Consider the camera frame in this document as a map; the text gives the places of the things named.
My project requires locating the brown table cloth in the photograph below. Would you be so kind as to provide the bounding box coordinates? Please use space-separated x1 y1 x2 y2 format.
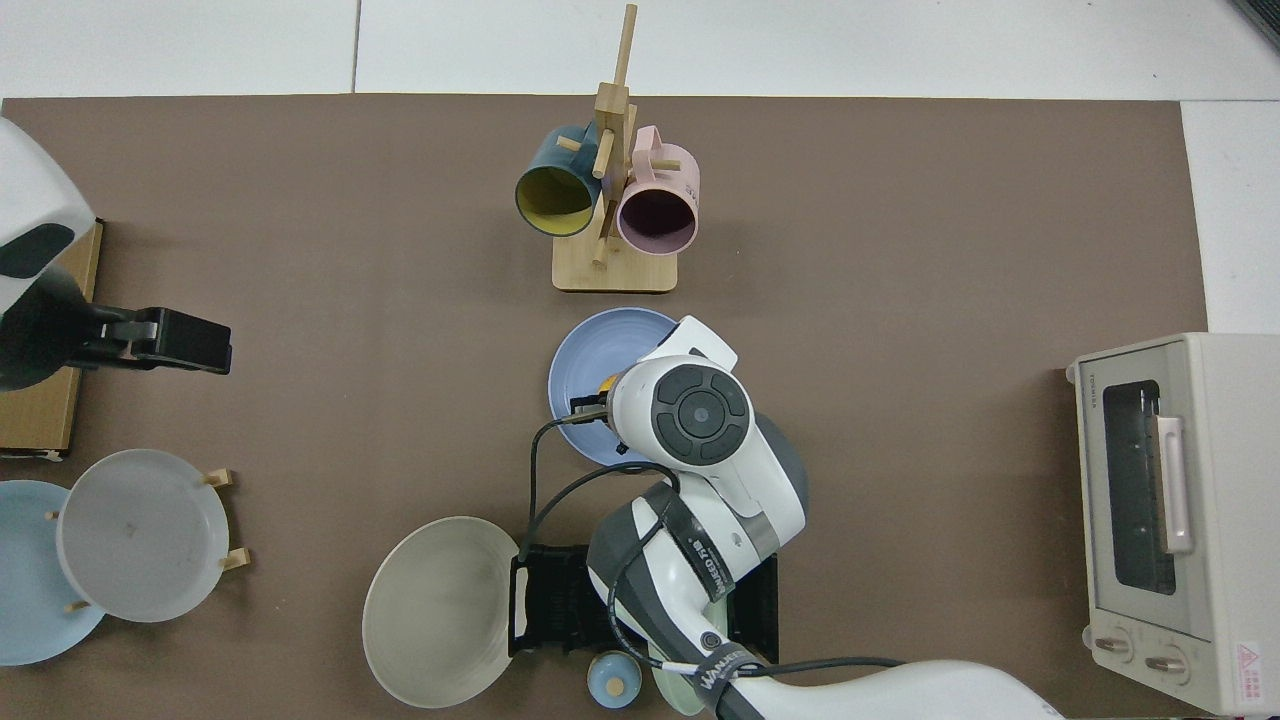
0 95 1209 720

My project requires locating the beige plate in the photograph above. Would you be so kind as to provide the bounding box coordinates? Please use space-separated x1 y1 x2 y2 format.
362 516 523 709

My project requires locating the light blue plate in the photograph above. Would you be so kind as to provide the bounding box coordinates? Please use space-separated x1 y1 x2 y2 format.
0 480 109 667

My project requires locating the wooden plate rack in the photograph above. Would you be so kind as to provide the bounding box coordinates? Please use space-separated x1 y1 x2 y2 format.
45 467 251 613

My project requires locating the pale toaster oven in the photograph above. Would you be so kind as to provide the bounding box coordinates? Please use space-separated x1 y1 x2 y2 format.
1065 332 1280 716

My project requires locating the small blue round thing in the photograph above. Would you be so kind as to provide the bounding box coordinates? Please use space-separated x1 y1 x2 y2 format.
586 651 641 710

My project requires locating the grey plate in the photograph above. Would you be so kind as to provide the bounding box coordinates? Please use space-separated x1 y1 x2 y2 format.
56 449 230 623

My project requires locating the wooden cup stand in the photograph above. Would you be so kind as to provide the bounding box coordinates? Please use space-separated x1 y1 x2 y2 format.
552 3 679 294

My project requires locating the dark blue cup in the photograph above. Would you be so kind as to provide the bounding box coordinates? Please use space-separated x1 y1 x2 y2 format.
515 124 601 238

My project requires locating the black dish rack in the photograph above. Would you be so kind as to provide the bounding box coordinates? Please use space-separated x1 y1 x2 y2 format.
508 545 779 666

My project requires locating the pale green plate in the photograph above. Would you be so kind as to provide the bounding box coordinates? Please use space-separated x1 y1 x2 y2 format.
650 660 736 717

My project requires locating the pink cup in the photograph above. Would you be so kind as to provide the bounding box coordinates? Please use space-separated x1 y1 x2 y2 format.
616 126 701 257

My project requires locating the wire basket with wooden floor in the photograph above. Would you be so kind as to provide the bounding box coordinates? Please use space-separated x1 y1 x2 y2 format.
0 222 104 461

